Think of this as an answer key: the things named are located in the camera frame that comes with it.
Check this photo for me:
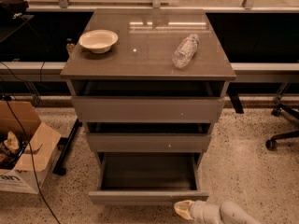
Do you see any black office chair base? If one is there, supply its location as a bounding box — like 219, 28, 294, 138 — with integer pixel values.
264, 103, 299, 151

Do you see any clear plastic water bottle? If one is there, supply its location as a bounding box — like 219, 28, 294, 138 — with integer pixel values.
172, 34, 199, 69

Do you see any crumpled snack bag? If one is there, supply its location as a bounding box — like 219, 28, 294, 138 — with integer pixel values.
0, 132, 21, 168

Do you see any grey bottom drawer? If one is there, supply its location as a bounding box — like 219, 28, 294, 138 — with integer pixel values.
89, 152, 208, 205

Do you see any grey top drawer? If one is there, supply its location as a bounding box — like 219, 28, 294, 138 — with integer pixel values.
68, 79, 227, 123

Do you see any grey drawer cabinet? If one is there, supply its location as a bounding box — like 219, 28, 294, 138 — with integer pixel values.
60, 8, 236, 163

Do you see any small bottle behind cabinet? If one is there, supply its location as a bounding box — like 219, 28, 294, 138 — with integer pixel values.
66, 38, 76, 55

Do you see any black table leg right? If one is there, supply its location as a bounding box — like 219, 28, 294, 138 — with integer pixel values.
227, 85, 244, 114

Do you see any black power cable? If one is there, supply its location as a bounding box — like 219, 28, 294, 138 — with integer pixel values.
0, 62, 62, 224

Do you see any grey drawer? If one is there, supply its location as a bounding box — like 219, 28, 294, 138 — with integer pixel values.
68, 79, 227, 123
87, 122, 211, 152
89, 152, 208, 205

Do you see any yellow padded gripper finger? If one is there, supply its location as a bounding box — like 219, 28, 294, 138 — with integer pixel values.
174, 200, 193, 220

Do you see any white paper bowl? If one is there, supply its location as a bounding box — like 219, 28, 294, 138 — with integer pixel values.
78, 30, 118, 54

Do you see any open cardboard box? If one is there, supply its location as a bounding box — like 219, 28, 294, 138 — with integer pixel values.
0, 101, 61, 194

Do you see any black table leg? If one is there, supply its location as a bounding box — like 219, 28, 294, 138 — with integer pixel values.
52, 119, 82, 175
227, 85, 244, 114

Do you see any grey middle drawer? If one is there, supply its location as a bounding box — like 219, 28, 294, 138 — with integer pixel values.
87, 122, 211, 152

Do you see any black bag on desk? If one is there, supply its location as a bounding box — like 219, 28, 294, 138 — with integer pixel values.
0, 0, 29, 22

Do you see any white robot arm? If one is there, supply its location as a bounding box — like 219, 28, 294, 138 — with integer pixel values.
174, 200, 262, 224

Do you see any black table leg left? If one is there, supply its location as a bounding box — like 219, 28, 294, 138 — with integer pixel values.
52, 119, 82, 175

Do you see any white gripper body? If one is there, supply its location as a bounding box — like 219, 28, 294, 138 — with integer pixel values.
189, 201, 223, 224

